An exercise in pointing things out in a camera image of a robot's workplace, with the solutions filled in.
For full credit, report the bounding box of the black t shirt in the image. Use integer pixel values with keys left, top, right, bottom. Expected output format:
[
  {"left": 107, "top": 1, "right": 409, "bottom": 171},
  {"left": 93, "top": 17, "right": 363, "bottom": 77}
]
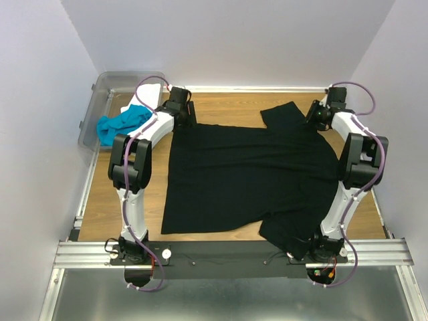
[{"left": 161, "top": 102, "right": 338, "bottom": 259}]

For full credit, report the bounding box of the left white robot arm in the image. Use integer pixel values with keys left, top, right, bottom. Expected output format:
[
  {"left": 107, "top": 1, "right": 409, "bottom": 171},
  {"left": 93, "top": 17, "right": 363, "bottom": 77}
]
[{"left": 108, "top": 100, "right": 196, "bottom": 264}]

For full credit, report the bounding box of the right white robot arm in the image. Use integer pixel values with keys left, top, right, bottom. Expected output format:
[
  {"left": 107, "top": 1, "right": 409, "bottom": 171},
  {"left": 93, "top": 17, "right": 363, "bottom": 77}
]
[{"left": 306, "top": 98, "right": 389, "bottom": 262}]

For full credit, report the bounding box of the white t shirt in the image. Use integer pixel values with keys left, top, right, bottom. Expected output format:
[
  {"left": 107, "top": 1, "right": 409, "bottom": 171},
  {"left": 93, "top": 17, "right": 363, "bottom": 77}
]
[{"left": 120, "top": 84, "right": 163, "bottom": 113}]

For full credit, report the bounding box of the teal t shirt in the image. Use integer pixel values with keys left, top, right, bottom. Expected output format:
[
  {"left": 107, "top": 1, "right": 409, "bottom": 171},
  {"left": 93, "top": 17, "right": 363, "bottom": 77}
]
[{"left": 96, "top": 104, "right": 152, "bottom": 146}]

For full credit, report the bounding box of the clear plastic storage bin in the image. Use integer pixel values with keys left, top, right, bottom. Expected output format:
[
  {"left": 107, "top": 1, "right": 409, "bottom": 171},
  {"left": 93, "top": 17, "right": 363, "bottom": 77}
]
[{"left": 78, "top": 71, "right": 165, "bottom": 152}]

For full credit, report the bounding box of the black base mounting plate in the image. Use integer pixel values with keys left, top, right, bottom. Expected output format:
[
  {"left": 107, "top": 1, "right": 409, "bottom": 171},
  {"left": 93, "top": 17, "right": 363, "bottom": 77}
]
[{"left": 104, "top": 240, "right": 348, "bottom": 288}]

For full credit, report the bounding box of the aluminium frame rail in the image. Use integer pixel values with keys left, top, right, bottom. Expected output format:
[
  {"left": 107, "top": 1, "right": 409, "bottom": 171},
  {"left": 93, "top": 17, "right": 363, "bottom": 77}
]
[{"left": 40, "top": 237, "right": 427, "bottom": 320}]

